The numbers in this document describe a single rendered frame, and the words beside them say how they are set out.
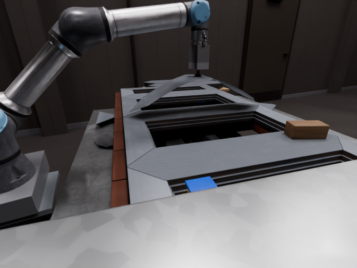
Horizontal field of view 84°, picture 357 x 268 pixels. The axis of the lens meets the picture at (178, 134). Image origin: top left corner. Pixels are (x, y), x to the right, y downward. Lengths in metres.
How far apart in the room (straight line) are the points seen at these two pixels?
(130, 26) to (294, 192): 0.64
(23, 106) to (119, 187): 0.49
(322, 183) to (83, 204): 0.69
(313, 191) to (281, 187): 0.02
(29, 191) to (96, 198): 0.20
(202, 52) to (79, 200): 0.76
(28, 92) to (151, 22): 0.47
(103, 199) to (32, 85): 0.45
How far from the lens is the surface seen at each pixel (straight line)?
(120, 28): 0.71
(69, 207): 0.78
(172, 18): 0.76
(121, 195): 0.52
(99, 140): 1.15
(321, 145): 0.79
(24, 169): 0.83
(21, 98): 0.87
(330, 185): 0.20
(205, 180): 0.45
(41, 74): 0.84
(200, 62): 0.95
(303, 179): 0.20
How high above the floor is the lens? 1.15
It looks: 23 degrees down
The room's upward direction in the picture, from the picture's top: straight up
